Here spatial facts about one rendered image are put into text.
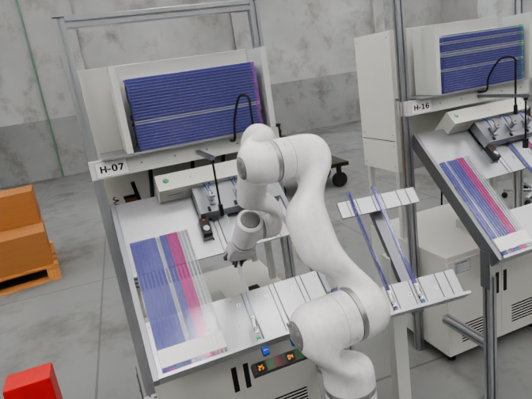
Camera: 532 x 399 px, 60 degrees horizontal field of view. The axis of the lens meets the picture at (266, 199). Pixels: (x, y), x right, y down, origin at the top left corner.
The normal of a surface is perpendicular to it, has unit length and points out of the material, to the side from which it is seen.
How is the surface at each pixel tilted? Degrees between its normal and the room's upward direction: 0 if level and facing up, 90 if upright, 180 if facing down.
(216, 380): 90
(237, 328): 42
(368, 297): 48
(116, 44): 90
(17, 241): 90
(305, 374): 90
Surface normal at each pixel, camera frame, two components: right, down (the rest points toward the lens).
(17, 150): 0.31, 0.21
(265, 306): 0.14, -0.58
